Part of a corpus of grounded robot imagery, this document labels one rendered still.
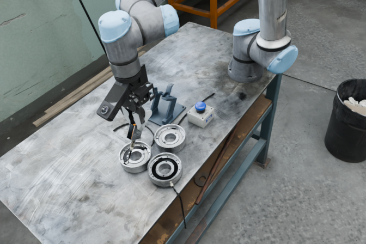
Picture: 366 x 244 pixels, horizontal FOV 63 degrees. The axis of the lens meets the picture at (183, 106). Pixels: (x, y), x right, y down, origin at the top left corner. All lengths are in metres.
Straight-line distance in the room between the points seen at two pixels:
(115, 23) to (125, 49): 0.07
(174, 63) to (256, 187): 0.92
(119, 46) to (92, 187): 0.47
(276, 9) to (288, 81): 1.65
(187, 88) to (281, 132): 1.09
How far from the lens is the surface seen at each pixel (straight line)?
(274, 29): 1.02
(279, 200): 1.86
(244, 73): 1.23
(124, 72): 0.76
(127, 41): 0.72
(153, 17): 0.75
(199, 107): 1.04
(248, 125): 1.42
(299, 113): 2.34
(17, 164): 1.17
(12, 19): 2.37
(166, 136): 1.02
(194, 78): 1.28
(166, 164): 0.95
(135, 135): 0.92
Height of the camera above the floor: 1.59
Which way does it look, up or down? 43 degrees down
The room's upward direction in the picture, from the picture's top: 6 degrees counter-clockwise
